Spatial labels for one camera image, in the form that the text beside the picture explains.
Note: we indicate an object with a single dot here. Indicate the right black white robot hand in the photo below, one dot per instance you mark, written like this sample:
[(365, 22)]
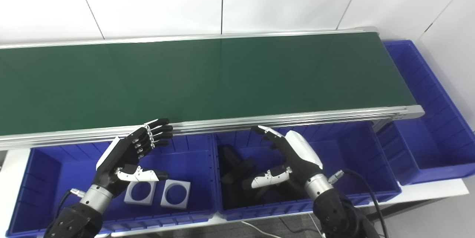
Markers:
[(300, 156)]

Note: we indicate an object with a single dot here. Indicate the aluminium conveyor leg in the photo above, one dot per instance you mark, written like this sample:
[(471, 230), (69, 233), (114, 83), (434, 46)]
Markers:
[(382, 124)]

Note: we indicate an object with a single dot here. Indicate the grey square plate with hole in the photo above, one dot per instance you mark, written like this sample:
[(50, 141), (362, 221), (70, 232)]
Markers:
[(130, 199), (185, 193)]

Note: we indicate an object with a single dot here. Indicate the blue plastic bin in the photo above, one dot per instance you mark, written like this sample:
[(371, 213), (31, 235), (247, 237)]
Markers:
[(55, 178), (434, 126), (356, 163)]

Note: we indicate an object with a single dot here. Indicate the green conveyor belt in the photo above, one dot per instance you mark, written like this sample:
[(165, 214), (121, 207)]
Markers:
[(259, 121), (185, 82)]

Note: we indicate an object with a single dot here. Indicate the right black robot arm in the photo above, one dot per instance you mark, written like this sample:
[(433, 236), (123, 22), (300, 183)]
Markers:
[(337, 215)]

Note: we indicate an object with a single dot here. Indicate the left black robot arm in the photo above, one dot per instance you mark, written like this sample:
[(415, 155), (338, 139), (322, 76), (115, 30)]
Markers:
[(74, 219)]

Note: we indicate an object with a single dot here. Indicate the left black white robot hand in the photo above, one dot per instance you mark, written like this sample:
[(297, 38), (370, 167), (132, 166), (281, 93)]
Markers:
[(118, 160)]

